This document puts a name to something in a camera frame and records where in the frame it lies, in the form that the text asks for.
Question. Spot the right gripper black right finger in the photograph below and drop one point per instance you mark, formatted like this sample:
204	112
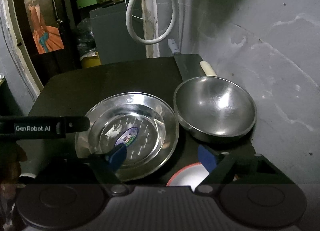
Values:
248	169

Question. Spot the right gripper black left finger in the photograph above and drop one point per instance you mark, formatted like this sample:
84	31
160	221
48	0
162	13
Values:
101	168

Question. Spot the white bowl red rim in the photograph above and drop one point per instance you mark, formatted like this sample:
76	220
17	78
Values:
191	175

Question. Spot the steel plate with sticker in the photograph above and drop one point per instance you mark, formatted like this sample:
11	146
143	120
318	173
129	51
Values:
143	122

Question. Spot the steel bowl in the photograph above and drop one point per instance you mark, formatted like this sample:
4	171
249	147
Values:
210	107

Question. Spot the yellow bucket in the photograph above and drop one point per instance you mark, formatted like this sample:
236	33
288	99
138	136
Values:
91	59

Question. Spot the steel cleaver knife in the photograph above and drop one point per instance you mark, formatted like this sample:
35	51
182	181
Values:
188	64

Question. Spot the dark grey cabinet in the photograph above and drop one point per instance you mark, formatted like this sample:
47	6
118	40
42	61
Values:
114	43

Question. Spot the painting of woman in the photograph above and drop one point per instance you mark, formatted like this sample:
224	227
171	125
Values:
43	23

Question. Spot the green box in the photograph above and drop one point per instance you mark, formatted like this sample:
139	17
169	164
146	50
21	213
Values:
85	3

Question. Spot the cream cylindrical handle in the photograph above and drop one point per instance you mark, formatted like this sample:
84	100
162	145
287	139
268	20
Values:
207	69

